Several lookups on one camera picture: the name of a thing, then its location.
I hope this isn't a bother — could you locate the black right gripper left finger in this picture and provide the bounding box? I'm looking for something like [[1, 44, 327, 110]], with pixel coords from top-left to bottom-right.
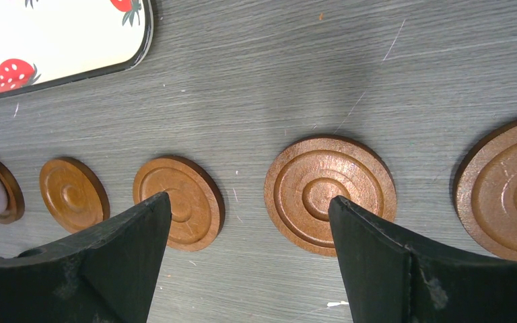
[[0, 192, 172, 322]]

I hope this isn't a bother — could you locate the white strawberry print tray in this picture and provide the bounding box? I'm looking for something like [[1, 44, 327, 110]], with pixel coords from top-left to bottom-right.
[[0, 1, 154, 98]]

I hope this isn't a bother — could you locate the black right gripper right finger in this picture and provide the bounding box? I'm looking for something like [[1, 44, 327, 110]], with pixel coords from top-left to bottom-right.
[[329, 196, 517, 322]]

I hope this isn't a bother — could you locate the large brown wooden coaster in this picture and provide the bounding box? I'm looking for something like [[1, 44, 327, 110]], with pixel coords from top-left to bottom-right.
[[133, 155, 226, 252]]

